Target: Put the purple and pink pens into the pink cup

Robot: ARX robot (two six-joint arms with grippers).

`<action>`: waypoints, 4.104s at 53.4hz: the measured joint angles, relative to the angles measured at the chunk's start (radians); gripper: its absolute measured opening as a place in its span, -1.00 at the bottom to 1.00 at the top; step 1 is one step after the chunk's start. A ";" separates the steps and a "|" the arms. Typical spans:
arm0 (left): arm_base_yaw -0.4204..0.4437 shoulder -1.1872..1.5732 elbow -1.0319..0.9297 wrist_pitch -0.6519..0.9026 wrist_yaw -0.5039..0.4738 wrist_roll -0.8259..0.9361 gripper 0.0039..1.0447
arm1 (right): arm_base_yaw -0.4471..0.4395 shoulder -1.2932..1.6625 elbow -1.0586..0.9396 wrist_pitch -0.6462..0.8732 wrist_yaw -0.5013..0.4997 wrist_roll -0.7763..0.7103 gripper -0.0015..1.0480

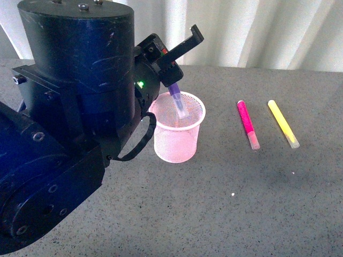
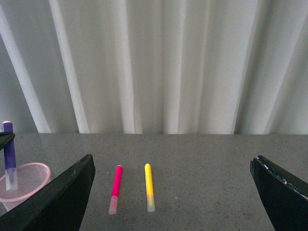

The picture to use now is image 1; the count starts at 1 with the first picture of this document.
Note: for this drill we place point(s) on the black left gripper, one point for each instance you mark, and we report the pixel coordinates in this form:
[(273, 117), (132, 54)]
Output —
[(153, 53)]

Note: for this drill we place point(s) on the purple pen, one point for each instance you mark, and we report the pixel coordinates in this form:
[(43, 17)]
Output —
[(178, 100)]

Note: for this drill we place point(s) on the pink pen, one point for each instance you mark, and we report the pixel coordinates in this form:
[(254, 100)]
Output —
[(248, 126)]

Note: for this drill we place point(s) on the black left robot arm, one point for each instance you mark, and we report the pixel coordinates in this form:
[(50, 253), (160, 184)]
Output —
[(86, 102)]

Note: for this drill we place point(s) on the pink mesh cup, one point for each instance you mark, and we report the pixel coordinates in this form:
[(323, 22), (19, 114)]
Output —
[(175, 138)]

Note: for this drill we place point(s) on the white curtain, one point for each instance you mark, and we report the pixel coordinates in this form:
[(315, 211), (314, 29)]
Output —
[(265, 34)]

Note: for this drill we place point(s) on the yellow pen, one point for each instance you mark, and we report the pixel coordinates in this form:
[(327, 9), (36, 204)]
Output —
[(287, 131)]

